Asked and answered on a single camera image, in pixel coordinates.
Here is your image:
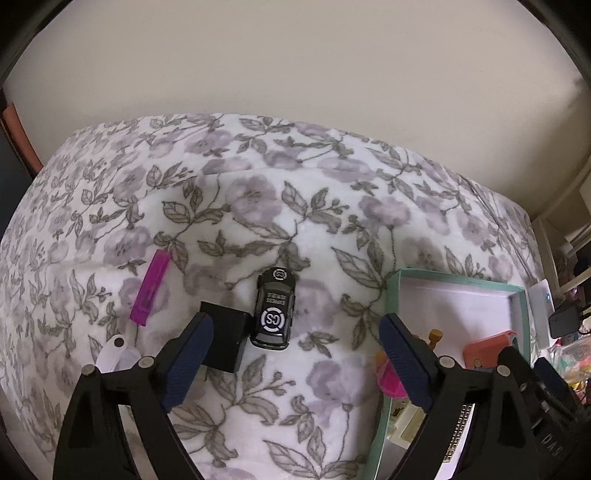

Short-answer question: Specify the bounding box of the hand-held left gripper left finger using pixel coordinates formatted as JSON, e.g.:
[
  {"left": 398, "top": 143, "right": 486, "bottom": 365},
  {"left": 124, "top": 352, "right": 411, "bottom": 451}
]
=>
[{"left": 53, "top": 312, "right": 215, "bottom": 480}]

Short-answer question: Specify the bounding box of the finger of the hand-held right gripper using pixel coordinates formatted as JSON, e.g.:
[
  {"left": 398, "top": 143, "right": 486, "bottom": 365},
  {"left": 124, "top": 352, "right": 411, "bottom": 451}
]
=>
[{"left": 501, "top": 344, "right": 541, "bottom": 402}]

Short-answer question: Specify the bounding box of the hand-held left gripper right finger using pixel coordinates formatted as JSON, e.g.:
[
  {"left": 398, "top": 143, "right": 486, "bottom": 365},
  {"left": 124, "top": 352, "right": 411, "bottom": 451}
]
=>
[{"left": 379, "top": 313, "right": 543, "bottom": 480}]

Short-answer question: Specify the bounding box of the pink plastic cup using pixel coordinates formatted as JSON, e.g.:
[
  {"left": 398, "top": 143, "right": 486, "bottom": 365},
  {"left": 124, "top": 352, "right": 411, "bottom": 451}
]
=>
[{"left": 376, "top": 353, "right": 409, "bottom": 398}]

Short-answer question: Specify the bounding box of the salmon pink and blue toy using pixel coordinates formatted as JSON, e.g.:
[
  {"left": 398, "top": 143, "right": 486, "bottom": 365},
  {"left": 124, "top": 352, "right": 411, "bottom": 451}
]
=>
[{"left": 463, "top": 330, "right": 520, "bottom": 370}]

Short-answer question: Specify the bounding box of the cream paper tag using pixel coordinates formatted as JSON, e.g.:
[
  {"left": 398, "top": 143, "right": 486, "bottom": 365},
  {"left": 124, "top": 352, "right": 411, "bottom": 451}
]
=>
[{"left": 388, "top": 401, "right": 426, "bottom": 446}]

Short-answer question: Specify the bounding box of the white tray with teal rim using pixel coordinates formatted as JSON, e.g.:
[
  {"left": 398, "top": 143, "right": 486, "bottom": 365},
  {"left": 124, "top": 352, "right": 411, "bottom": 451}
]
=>
[{"left": 367, "top": 269, "right": 532, "bottom": 480}]

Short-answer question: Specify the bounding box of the black toy car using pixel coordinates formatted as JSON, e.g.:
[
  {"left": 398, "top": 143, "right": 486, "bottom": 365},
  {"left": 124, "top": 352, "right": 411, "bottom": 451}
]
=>
[{"left": 249, "top": 267, "right": 298, "bottom": 352}]

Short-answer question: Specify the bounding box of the black box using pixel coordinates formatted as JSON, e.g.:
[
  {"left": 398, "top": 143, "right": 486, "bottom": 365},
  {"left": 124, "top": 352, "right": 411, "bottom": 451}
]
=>
[{"left": 199, "top": 301, "right": 251, "bottom": 374}]

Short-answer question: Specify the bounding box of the pile of colourful small items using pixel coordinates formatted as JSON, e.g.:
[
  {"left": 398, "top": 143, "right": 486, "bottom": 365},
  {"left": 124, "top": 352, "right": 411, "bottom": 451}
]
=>
[{"left": 551, "top": 258, "right": 591, "bottom": 402}]

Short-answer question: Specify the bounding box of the white device with blue light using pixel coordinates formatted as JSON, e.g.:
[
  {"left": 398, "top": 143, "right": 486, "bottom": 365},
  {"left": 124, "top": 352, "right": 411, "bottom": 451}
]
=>
[{"left": 529, "top": 279, "right": 552, "bottom": 349}]

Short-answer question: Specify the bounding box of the black power adapter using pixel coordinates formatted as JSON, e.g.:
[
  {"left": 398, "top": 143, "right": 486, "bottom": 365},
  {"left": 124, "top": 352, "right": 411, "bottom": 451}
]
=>
[{"left": 549, "top": 305, "right": 580, "bottom": 339}]

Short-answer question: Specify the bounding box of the white plastic clip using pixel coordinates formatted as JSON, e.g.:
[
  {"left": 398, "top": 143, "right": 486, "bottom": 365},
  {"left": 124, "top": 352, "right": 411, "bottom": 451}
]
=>
[{"left": 99, "top": 335, "right": 139, "bottom": 374}]

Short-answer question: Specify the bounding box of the magenta plastic stick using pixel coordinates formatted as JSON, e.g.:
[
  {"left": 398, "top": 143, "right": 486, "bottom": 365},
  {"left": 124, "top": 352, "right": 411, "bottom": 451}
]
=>
[{"left": 129, "top": 250, "right": 171, "bottom": 326}]

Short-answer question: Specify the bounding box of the cream shelf unit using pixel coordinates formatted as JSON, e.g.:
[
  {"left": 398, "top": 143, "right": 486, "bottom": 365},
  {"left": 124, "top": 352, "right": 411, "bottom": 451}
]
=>
[{"left": 531, "top": 157, "right": 591, "bottom": 301}]

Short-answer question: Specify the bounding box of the floral printed blanket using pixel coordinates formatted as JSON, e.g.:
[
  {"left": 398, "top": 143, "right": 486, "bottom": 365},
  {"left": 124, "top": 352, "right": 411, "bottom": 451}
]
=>
[{"left": 0, "top": 113, "right": 541, "bottom": 480}]

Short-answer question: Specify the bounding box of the dark furniture panel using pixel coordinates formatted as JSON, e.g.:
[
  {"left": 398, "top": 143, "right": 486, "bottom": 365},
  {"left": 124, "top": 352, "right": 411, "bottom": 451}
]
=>
[{"left": 0, "top": 124, "right": 35, "bottom": 241}]

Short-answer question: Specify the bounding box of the salmon board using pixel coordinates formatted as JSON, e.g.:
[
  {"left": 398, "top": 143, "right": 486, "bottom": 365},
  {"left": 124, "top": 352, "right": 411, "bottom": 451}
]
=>
[{"left": 0, "top": 104, "right": 44, "bottom": 169}]

